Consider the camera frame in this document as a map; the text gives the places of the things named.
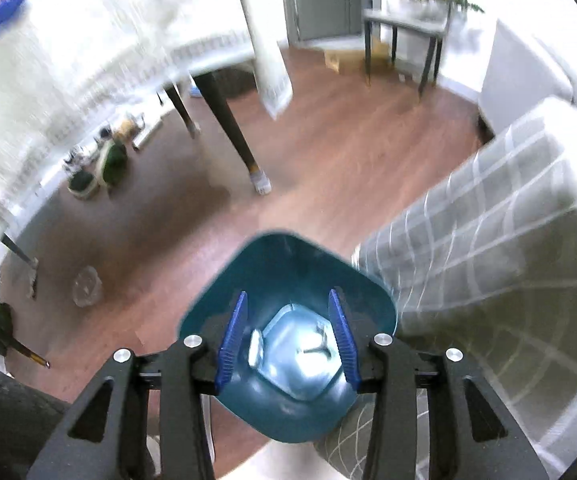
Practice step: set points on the grey dining chair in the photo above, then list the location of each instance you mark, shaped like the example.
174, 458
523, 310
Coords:
403, 21

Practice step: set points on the table with beige tablecloth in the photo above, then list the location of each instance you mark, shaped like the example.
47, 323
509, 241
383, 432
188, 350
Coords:
68, 60

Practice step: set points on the grey checked blanket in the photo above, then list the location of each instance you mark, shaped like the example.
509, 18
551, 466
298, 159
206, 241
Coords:
493, 235

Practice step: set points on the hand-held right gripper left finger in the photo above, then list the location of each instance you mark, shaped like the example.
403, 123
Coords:
233, 340

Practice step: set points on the light grey armchair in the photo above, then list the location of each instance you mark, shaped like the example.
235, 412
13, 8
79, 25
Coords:
518, 70

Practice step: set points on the clear plastic bag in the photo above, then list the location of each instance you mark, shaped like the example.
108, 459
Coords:
87, 287

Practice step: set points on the black furniture leg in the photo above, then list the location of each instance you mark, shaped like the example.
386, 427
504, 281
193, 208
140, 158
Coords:
11, 342
21, 255

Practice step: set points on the dark green bag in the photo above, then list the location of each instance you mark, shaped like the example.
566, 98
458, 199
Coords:
113, 162

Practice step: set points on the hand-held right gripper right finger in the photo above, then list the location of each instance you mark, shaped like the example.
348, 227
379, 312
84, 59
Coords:
342, 332

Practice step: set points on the flat cardboard box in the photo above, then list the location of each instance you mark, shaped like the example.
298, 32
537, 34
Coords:
353, 57

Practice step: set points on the teal plastic bin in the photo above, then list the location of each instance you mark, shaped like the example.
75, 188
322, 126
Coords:
288, 270

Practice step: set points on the dark table leg with sock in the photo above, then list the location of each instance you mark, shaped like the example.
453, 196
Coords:
228, 120
181, 110

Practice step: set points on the grey door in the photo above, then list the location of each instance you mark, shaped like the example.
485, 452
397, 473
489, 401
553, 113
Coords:
323, 0

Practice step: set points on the person's dark trouser leg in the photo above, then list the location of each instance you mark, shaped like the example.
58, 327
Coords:
3, 410

